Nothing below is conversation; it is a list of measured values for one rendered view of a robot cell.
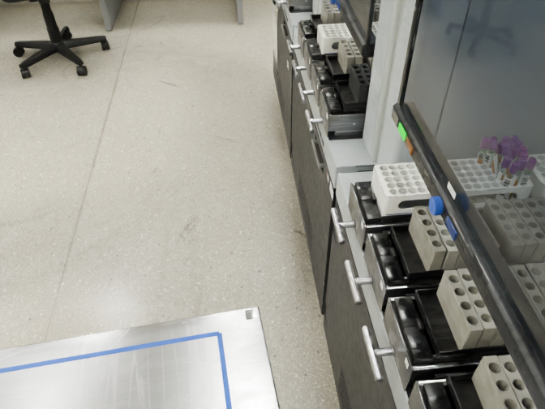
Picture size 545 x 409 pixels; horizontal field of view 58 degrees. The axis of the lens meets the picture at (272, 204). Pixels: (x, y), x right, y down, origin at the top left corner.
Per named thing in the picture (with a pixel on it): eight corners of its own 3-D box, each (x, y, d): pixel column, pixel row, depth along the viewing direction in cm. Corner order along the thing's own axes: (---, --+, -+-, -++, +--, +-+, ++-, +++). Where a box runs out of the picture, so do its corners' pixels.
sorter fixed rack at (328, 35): (407, 39, 160) (410, 19, 156) (417, 53, 153) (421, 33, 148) (316, 43, 158) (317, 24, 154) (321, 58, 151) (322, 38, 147)
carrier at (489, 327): (487, 350, 75) (499, 329, 71) (474, 352, 75) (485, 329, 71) (459, 290, 84) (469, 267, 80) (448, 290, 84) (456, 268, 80)
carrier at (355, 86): (365, 106, 127) (368, 85, 123) (358, 106, 127) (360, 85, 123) (355, 83, 136) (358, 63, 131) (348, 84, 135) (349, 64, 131)
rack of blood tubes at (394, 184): (503, 178, 108) (512, 155, 104) (525, 209, 101) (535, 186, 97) (369, 187, 106) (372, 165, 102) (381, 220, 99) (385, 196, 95)
